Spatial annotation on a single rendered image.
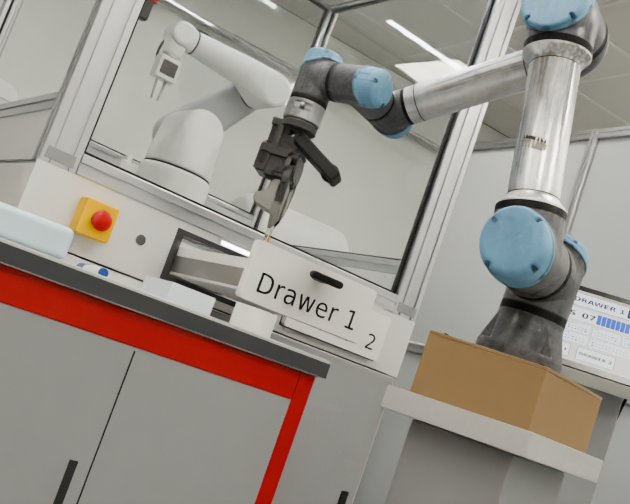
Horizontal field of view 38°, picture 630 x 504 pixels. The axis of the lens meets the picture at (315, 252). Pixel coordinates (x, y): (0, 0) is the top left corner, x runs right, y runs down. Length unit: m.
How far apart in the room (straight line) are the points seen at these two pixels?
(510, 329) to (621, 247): 1.99
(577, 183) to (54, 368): 2.85
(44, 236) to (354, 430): 1.21
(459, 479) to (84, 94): 1.01
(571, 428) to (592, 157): 2.35
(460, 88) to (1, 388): 1.01
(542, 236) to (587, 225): 2.25
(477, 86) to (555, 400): 0.62
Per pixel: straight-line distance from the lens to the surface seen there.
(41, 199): 1.81
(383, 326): 2.21
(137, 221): 1.88
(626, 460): 3.21
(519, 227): 1.44
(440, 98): 1.78
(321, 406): 2.16
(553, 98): 1.54
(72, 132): 1.83
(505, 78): 1.75
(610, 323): 2.44
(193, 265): 1.84
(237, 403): 1.35
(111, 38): 1.88
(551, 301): 1.56
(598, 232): 3.61
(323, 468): 2.21
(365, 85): 1.70
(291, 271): 1.66
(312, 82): 1.77
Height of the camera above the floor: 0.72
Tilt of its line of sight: 8 degrees up
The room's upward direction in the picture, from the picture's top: 20 degrees clockwise
